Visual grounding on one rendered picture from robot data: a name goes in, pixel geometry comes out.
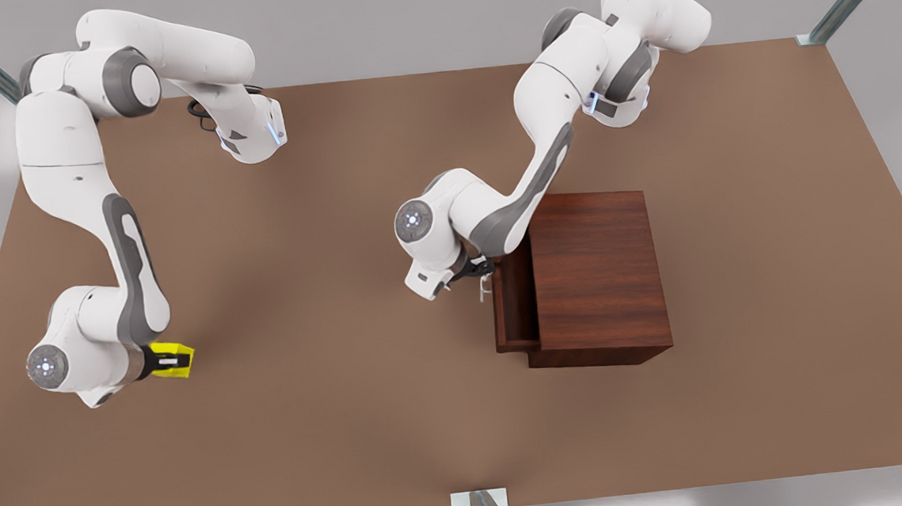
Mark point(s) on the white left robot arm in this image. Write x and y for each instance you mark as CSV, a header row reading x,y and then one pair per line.
x,y
543,96

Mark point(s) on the yellow box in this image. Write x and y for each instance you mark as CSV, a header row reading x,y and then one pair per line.
x,y
181,370

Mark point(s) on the dark wooden drawer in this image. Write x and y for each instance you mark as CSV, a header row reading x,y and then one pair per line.
x,y
514,304

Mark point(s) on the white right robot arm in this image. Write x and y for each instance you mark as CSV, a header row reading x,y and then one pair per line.
x,y
62,145

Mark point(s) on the dark wooden cabinet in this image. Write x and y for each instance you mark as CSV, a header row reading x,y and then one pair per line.
x,y
599,274

